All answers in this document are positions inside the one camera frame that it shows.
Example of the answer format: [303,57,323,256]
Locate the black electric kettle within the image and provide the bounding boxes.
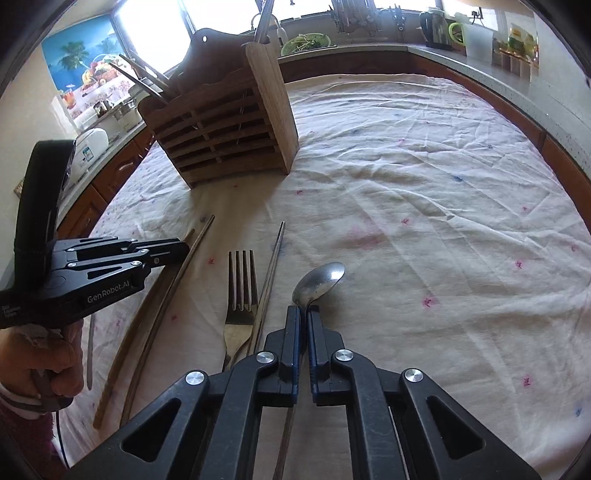
[420,9,453,50]

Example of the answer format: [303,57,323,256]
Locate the wooden utensil holder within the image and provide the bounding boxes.
[138,29,298,187]

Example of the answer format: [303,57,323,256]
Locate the steel spoon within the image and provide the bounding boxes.
[291,262,346,311]

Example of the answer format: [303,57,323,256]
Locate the long wooden chopstick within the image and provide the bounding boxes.
[92,215,215,430]

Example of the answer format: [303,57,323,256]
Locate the left hand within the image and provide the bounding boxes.
[1,320,84,398]

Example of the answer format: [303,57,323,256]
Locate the oil bottles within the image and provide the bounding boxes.
[492,24,539,81]

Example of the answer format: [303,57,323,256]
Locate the dish drying rack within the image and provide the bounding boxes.
[329,0,407,42]

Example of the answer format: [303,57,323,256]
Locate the white rice cooker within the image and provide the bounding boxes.
[69,128,109,184]

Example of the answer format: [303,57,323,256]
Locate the chrome sink faucet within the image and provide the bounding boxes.
[250,13,288,48]

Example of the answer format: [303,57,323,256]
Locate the green vegetable basin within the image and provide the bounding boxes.
[280,33,332,56]

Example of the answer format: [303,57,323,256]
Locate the translucent plastic pitcher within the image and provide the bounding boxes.
[462,24,494,64]

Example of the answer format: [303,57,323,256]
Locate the steel fork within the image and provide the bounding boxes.
[222,250,259,372]

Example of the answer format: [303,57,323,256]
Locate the white floral tablecloth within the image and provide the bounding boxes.
[57,73,591,480]

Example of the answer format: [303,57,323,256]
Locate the fruit poster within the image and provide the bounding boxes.
[41,15,131,118]

